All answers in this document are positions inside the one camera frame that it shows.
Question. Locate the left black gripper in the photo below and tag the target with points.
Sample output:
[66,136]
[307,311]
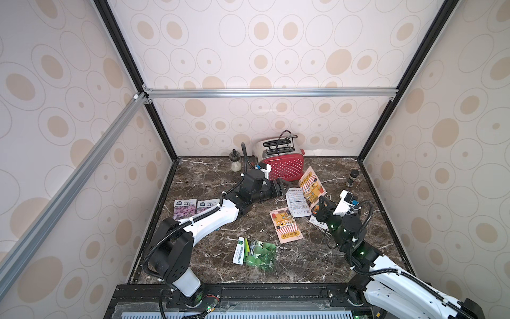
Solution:
[279,186]

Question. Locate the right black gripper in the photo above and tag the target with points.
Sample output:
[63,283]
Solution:
[324,211]

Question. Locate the white green-text seed packet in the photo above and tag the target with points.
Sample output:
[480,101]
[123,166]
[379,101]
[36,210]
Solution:
[297,203]

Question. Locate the orange marigold seed packet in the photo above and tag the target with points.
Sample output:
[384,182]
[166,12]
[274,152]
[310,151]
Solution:
[311,187]

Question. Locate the white orange-text seed packet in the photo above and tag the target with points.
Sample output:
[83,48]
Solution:
[285,226]

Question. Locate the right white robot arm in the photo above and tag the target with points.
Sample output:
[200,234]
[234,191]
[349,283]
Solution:
[383,283]

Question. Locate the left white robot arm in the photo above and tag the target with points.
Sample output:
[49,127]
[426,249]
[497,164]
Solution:
[169,253]

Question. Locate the green pea seed packet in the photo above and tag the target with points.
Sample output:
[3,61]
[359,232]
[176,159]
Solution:
[255,253]

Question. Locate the glass jar with white granules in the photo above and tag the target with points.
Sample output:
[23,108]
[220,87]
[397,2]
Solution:
[235,160]

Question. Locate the red polka dot toaster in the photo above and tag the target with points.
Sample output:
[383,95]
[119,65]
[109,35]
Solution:
[283,155]

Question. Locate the small dark spice bottle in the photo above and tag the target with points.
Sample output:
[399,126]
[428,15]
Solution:
[353,175]

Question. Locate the silver aluminium cross rail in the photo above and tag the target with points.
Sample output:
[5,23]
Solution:
[273,93]

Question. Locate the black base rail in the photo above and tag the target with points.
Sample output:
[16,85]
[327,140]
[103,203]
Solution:
[272,298]

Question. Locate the black corner frame post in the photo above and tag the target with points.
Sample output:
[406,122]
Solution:
[107,17]

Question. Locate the black right corner post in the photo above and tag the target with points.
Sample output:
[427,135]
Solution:
[431,36]

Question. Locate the silver aluminium side rail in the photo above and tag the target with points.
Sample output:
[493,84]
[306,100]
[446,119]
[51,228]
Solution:
[34,236]

